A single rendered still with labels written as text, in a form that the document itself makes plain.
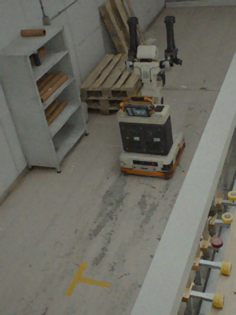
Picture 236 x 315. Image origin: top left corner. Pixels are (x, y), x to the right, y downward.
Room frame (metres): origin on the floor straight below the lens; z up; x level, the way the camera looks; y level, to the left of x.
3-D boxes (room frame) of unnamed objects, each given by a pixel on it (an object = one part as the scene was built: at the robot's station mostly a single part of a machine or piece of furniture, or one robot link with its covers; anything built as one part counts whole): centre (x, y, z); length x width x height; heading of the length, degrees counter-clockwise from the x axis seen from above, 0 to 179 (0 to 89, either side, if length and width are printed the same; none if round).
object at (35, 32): (5.19, 0.68, 1.59); 0.30 x 0.08 x 0.08; 63
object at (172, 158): (4.45, -0.44, 0.16); 0.67 x 0.64 x 0.25; 152
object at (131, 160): (4.15, -0.31, 0.23); 0.41 x 0.02 x 0.08; 62
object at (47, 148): (5.09, 0.72, 0.78); 0.90 x 0.45 x 1.55; 153
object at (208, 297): (1.75, -0.21, 0.95); 0.50 x 0.04 x 0.04; 63
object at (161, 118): (4.36, -0.40, 0.59); 0.55 x 0.34 x 0.83; 62
